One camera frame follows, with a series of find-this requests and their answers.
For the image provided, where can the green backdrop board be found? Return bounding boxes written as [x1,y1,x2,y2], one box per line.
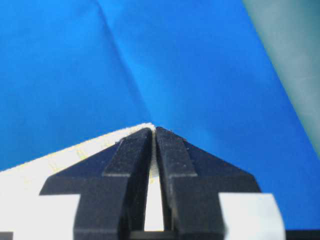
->
[243,0,320,152]

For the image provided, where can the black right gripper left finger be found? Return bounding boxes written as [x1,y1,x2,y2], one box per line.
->
[40,128,153,240]

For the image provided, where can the blue table cloth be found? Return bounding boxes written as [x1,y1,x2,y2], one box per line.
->
[0,0,320,230]

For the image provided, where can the yellow checked towel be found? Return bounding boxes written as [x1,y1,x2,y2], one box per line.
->
[0,123,156,240]

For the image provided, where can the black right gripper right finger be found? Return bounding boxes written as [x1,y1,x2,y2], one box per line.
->
[155,127,261,240]

